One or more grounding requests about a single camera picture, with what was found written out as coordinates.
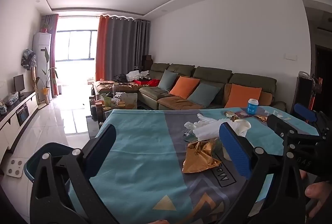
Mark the brown cardboard boxes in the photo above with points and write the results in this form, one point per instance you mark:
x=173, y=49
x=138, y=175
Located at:
x=147, y=61

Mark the green printed plastic bag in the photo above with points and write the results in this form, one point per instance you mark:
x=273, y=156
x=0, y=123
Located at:
x=189, y=135

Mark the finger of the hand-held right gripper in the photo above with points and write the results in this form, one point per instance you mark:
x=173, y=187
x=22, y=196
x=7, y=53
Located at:
x=306, y=111
x=277, y=124

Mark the clear plastic storage box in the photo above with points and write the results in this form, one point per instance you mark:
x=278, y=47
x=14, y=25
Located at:
x=127, y=100

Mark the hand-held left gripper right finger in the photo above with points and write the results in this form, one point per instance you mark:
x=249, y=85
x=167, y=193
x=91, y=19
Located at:
x=233, y=151

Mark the teal and grey tablecloth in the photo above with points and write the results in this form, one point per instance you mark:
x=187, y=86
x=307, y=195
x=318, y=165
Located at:
x=142, y=148

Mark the small gold foil wrapper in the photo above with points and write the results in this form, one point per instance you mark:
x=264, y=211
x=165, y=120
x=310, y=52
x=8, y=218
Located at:
x=260, y=117

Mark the orange cushion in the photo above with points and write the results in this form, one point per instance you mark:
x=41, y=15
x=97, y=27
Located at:
x=242, y=95
x=184, y=87

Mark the crushed white paper cup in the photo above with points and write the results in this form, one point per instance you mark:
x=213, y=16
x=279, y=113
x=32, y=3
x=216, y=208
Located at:
x=242, y=126

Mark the group of glass jars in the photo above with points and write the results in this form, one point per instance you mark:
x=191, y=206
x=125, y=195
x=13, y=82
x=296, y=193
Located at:
x=99, y=109

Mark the black bag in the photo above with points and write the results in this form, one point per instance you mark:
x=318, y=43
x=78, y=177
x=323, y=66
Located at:
x=120, y=77

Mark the crumpled clear plastic bag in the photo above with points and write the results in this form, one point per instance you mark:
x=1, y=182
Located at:
x=13, y=98

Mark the orange and grey curtain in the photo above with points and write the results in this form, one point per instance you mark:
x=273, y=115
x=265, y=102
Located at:
x=122, y=47

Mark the small potted plant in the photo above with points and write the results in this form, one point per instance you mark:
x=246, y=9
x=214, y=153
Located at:
x=44, y=29

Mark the white TV cabinet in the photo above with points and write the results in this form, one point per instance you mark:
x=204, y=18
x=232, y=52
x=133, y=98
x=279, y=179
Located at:
x=10, y=133

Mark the blue cup with white lid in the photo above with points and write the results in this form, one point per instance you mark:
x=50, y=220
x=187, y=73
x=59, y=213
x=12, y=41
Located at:
x=251, y=108

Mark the dark red snack packet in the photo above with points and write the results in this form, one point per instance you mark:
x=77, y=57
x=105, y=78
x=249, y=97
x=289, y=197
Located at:
x=243, y=114

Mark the yellow white snack packet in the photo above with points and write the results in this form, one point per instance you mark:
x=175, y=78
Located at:
x=230, y=116

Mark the white tissue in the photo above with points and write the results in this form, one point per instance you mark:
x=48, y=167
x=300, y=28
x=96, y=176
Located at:
x=207, y=131

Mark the grey-blue cushion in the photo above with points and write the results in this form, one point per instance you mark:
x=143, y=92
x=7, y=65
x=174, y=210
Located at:
x=167, y=79
x=203, y=95

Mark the black equipment case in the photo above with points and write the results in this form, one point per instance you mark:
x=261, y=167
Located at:
x=303, y=91

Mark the dark coffee table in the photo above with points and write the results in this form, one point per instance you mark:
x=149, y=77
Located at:
x=124, y=112

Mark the blue patterned hanging bag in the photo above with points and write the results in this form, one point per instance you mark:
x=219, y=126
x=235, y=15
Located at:
x=28, y=60

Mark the pile of white clothes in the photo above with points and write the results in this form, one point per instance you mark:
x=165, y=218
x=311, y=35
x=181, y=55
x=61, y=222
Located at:
x=136, y=75

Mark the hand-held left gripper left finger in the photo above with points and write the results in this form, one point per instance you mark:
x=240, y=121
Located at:
x=102, y=151

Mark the person's right hand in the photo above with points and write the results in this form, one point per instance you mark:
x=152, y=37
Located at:
x=317, y=191

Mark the wooden coat stand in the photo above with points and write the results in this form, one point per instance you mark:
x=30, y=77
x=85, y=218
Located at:
x=33, y=83

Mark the black monitor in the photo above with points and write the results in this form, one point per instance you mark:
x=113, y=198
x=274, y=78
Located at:
x=19, y=83

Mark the white standing air conditioner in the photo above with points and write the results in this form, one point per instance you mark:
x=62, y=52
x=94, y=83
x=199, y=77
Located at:
x=41, y=43

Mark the tall potted plant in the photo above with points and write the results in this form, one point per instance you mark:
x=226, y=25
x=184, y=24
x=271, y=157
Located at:
x=46, y=90

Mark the large gold foil wrapper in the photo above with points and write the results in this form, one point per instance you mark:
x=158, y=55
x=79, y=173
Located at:
x=199, y=159

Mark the green sofa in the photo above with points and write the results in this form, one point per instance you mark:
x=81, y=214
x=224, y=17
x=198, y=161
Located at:
x=212, y=73

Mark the red mop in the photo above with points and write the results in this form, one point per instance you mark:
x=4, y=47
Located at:
x=313, y=99

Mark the red cloth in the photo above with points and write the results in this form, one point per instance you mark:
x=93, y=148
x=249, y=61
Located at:
x=153, y=82

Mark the large window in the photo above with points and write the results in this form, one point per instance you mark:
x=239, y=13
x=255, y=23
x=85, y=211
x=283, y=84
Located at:
x=77, y=44

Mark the small white floor bin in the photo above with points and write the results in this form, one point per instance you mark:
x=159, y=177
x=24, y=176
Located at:
x=60, y=89

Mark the teal plastic bin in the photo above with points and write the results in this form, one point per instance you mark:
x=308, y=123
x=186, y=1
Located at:
x=59, y=147

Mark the dark wooden door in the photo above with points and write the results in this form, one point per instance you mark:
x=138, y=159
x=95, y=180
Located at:
x=325, y=65

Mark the white bathroom scale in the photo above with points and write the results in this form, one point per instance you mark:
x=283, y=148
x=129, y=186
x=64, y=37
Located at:
x=16, y=168

